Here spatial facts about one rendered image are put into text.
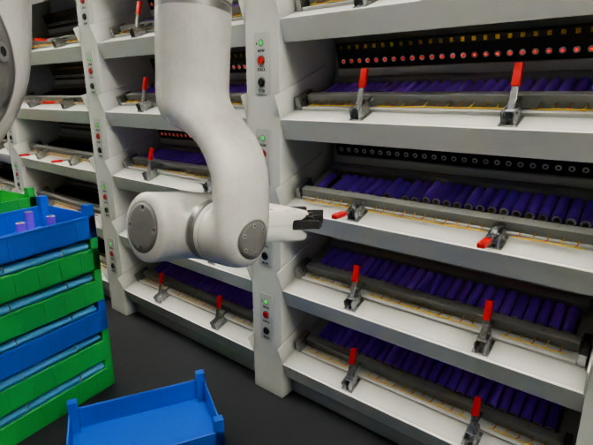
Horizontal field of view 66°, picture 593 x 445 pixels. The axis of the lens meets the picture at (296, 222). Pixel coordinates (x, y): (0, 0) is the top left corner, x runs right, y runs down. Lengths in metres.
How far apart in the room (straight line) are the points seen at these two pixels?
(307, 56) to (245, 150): 0.56
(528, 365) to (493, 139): 0.37
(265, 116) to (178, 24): 0.48
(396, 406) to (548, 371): 0.32
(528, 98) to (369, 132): 0.26
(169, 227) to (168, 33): 0.22
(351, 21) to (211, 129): 0.45
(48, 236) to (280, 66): 0.61
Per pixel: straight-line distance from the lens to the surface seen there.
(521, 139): 0.76
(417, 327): 0.93
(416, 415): 1.03
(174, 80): 0.56
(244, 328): 1.28
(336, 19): 0.91
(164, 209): 0.54
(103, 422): 1.22
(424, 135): 0.81
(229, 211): 0.50
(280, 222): 0.65
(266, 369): 1.21
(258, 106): 1.02
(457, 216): 0.85
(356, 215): 0.90
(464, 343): 0.90
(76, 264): 1.17
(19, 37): 0.24
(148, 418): 1.20
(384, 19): 0.86
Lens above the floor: 0.73
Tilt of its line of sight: 16 degrees down
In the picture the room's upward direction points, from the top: straight up
